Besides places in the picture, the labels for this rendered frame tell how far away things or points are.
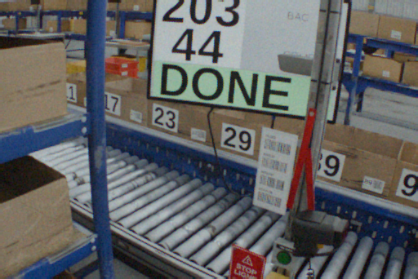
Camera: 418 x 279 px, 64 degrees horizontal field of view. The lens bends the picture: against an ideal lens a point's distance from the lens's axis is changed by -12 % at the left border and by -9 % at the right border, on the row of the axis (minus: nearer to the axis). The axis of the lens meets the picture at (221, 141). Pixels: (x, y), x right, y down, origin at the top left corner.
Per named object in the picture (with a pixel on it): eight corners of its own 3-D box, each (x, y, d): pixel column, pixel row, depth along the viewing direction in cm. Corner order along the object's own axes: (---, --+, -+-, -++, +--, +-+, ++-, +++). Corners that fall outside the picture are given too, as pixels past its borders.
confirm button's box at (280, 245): (269, 263, 88) (273, 241, 85) (273, 258, 90) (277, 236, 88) (294, 273, 84) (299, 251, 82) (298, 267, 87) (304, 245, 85)
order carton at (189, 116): (146, 128, 186) (147, 95, 181) (181, 117, 210) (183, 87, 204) (210, 148, 168) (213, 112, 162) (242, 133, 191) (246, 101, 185)
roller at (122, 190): (77, 203, 138) (85, 205, 135) (162, 164, 180) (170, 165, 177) (81, 214, 139) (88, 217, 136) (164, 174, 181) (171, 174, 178)
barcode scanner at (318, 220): (337, 270, 74) (342, 228, 71) (287, 258, 80) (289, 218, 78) (345, 255, 80) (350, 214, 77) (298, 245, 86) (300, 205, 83)
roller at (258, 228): (214, 285, 108) (201, 280, 111) (282, 216, 151) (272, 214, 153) (214, 272, 107) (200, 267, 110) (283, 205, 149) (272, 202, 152)
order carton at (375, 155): (292, 173, 149) (299, 134, 143) (315, 152, 173) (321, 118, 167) (386, 201, 130) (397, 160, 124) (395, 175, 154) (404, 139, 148)
